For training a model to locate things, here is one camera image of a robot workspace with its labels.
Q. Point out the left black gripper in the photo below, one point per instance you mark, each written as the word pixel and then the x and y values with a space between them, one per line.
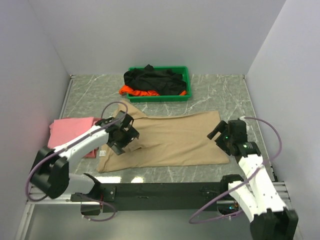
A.
pixel 131 133

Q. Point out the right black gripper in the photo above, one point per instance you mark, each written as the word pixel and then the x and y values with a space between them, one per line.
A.
pixel 219 127

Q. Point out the beige t shirt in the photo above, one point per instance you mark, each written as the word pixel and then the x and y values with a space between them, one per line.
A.
pixel 166 141

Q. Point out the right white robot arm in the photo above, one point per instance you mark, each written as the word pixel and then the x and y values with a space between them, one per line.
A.
pixel 269 216

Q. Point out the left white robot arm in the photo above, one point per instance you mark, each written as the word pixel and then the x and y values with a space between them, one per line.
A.
pixel 50 172

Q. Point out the orange t shirt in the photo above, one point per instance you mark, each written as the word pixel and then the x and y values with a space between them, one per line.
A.
pixel 180 91

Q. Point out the green plastic bin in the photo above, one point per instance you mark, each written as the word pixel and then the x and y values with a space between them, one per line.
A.
pixel 165 98

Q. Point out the light pink folded t shirt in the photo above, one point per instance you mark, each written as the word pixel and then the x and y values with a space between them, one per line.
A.
pixel 66 129

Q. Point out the black t shirt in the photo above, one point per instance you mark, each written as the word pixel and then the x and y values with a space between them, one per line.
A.
pixel 148 78

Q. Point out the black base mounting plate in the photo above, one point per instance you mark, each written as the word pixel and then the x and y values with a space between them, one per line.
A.
pixel 159 196

